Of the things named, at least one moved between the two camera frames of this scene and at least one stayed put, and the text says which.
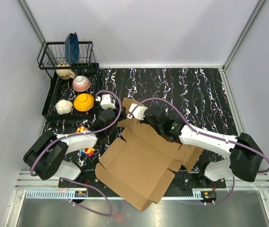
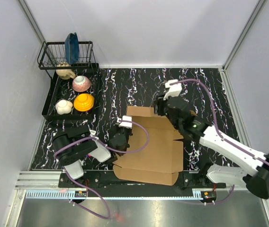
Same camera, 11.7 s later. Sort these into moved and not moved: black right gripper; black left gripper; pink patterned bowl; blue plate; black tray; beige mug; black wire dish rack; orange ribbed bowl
Moved: black right gripper; black left gripper
Not moved: pink patterned bowl; blue plate; orange ribbed bowl; beige mug; black tray; black wire dish rack
